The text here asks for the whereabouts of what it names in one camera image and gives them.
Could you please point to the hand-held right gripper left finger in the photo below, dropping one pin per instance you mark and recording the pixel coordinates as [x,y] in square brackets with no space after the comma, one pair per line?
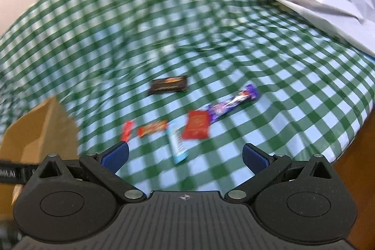
[114,157]

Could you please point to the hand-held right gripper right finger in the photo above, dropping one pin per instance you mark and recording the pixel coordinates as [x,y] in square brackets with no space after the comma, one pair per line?
[255,157]

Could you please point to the small red snack packet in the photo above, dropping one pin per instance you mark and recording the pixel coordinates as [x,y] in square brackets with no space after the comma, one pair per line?
[128,131]

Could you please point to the orange snack bar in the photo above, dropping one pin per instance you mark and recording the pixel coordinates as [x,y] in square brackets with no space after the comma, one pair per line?
[152,128]

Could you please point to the purple snack packet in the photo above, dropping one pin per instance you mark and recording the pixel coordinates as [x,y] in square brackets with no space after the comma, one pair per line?
[231,103]

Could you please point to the cardboard box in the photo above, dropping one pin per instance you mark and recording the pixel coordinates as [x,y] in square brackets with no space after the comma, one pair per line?
[55,127]

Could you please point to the light blue snack packet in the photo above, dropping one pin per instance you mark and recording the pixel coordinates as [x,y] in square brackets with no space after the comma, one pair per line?
[177,144]

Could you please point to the red square packet gold print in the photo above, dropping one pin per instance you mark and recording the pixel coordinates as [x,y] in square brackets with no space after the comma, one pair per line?
[197,124]

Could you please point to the dark brown chocolate packet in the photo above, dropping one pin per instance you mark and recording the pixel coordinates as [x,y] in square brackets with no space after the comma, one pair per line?
[168,85]

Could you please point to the green checkered cloth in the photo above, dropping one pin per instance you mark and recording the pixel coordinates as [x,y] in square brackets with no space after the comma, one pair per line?
[205,18]

